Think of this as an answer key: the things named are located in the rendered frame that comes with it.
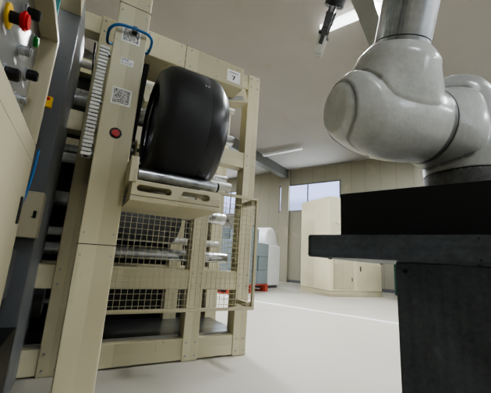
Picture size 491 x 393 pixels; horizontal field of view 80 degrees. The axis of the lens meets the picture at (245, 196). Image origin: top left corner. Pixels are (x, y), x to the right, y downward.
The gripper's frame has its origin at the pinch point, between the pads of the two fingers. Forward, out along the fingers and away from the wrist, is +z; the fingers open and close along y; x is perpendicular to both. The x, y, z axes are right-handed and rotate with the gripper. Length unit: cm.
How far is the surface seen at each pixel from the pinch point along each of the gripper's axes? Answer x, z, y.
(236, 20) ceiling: -132, -33, -287
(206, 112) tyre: -33, 32, 23
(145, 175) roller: -46, 59, 41
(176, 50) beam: -78, 15, -31
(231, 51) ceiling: -145, 3, -332
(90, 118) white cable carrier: -74, 45, 38
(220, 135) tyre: -26, 40, 22
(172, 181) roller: -37, 60, 35
